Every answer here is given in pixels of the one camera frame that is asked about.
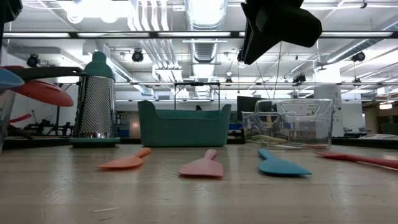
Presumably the teal silicone spatula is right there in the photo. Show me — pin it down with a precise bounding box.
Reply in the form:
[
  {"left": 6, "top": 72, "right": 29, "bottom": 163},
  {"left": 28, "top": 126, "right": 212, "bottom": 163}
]
[{"left": 257, "top": 148, "right": 313, "bottom": 176}]

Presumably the pink silicone spatula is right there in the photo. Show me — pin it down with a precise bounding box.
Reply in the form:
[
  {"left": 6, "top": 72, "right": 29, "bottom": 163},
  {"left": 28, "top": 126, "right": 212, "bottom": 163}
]
[{"left": 178, "top": 149, "right": 224, "bottom": 179}]

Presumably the black table frame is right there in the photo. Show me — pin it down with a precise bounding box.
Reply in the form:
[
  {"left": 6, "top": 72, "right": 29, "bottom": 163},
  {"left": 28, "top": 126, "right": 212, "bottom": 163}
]
[{"left": 2, "top": 136, "right": 398, "bottom": 150}]

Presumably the clear plastic bin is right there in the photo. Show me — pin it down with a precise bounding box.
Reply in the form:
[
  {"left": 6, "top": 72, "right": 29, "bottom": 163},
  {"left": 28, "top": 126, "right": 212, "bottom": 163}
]
[{"left": 241, "top": 98, "right": 334, "bottom": 150}]

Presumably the clear shallow dish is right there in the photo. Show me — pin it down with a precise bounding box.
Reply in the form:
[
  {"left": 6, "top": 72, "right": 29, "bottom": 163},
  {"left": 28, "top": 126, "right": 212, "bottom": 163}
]
[{"left": 0, "top": 89, "right": 17, "bottom": 153}]

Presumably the red silicone spatula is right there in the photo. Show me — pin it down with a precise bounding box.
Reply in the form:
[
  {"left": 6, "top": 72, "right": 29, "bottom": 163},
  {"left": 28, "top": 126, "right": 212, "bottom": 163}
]
[{"left": 313, "top": 151, "right": 398, "bottom": 171}]

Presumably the black background monitor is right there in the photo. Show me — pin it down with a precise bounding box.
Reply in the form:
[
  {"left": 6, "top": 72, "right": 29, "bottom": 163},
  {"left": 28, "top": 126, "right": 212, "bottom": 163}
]
[{"left": 236, "top": 95, "right": 271, "bottom": 123}]

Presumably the teal plastic bin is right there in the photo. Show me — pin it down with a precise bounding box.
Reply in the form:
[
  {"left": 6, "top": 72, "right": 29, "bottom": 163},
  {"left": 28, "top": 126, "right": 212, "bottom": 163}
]
[{"left": 137, "top": 100, "right": 233, "bottom": 148}]

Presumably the overhead rig light bar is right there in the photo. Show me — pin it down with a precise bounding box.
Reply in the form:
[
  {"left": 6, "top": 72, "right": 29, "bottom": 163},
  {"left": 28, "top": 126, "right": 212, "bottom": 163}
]
[{"left": 0, "top": 30, "right": 398, "bottom": 40}]

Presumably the metal grater teal handle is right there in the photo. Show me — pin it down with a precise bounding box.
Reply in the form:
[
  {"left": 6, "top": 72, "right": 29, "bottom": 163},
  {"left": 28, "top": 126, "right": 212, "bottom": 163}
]
[{"left": 68, "top": 51, "right": 121, "bottom": 149}]

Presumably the red solid spoon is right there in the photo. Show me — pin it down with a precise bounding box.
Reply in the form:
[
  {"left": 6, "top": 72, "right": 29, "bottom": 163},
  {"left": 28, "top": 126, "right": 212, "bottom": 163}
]
[{"left": 11, "top": 80, "right": 75, "bottom": 108}]

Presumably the silver ventilation duct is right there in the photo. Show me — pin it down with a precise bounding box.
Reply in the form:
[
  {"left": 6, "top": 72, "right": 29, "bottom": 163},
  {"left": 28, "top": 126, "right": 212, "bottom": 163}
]
[{"left": 185, "top": 0, "right": 228, "bottom": 99}]

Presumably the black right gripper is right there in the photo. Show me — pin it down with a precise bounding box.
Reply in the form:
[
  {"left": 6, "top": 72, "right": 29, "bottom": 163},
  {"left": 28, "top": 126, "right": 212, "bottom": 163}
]
[{"left": 241, "top": 0, "right": 323, "bottom": 65}]

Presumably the red slotted spoon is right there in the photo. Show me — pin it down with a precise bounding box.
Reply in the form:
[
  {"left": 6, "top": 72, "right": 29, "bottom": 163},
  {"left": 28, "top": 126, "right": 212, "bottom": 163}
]
[{"left": 9, "top": 113, "right": 32, "bottom": 124}]

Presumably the orange silicone spatula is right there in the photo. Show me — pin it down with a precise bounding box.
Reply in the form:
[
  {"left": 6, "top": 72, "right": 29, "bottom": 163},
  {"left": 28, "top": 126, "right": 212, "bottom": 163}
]
[{"left": 95, "top": 147, "right": 152, "bottom": 170}]

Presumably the cream-handled knife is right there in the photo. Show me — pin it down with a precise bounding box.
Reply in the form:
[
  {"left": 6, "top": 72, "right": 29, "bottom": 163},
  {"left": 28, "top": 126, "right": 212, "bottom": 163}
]
[{"left": 251, "top": 134, "right": 289, "bottom": 144}]

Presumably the white building column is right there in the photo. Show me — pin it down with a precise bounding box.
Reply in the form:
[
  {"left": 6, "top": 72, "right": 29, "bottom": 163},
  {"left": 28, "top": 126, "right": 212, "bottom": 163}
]
[{"left": 313, "top": 85, "right": 345, "bottom": 138}]

